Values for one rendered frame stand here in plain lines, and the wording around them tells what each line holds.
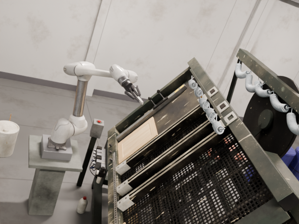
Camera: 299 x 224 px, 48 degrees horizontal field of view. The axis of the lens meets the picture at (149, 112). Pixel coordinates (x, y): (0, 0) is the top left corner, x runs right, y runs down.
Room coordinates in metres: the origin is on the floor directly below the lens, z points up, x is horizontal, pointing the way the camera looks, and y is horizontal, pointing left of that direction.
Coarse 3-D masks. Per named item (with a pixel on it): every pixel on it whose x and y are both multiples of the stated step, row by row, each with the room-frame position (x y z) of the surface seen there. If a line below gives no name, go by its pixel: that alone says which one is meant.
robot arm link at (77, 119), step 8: (88, 64) 2.99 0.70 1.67; (80, 80) 2.96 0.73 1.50; (88, 80) 2.99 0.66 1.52; (80, 88) 2.95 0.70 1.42; (80, 96) 2.95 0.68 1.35; (80, 104) 2.95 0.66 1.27; (80, 112) 2.95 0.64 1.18; (72, 120) 2.90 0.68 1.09; (80, 120) 2.92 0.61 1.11; (80, 128) 2.92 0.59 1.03
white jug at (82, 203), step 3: (81, 198) 2.98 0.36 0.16; (84, 198) 2.95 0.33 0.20; (81, 201) 2.93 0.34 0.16; (84, 201) 2.94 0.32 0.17; (87, 201) 2.97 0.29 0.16; (78, 204) 2.93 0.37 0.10; (81, 204) 2.91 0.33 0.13; (84, 204) 2.92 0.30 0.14; (78, 207) 2.92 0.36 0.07; (81, 207) 2.91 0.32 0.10; (84, 207) 2.92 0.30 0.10; (78, 210) 2.92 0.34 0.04; (81, 210) 2.92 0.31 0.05; (84, 210) 2.94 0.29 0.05; (81, 213) 2.92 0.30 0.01
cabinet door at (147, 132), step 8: (152, 120) 3.14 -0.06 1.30; (144, 128) 3.10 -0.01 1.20; (152, 128) 3.00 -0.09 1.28; (128, 136) 3.14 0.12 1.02; (136, 136) 3.05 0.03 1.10; (144, 136) 2.96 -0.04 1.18; (152, 136) 2.87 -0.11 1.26; (120, 144) 3.09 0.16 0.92; (128, 144) 3.00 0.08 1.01; (136, 144) 2.92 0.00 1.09; (144, 144) 2.83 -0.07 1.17; (120, 152) 2.95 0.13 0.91; (128, 152) 2.87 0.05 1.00; (120, 160) 2.82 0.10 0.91
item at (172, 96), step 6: (180, 90) 3.32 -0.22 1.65; (168, 96) 3.33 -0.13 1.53; (174, 96) 3.31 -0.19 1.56; (168, 102) 3.30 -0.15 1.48; (156, 108) 3.28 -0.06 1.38; (150, 114) 3.27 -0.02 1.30; (138, 120) 3.26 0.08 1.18; (144, 120) 3.26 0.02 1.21; (132, 126) 3.24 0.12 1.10; (126, 132) 3.22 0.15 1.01; (120, 138) 3.21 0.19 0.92
